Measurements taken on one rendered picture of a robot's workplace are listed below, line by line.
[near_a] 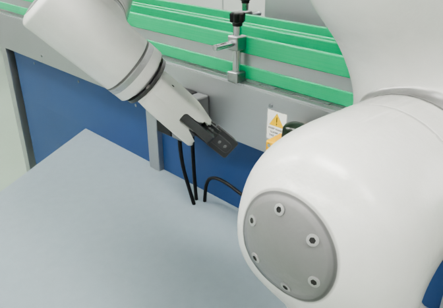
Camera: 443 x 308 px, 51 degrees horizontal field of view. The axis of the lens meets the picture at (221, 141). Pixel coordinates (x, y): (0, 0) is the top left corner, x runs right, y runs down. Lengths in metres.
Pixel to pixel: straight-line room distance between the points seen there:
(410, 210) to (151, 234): 0.76
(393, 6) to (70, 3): 0.38
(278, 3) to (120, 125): 0.53
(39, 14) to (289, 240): 0.41
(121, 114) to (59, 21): 0.73
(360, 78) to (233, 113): 0.56
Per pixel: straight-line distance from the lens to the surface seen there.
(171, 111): 0.61
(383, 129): 0.28
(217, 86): 0.93
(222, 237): 0.96
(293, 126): 0.77
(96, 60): 0.59
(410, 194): 0.26
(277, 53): 0.84
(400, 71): 0.36
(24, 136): 1.94
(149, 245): 0.95
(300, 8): 1.15
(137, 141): 1.26
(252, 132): 0.90
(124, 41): 0.59
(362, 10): 0.31
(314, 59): 0.79
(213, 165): 1.04
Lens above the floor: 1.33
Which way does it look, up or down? 26 degrees down
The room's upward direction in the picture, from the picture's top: straight up
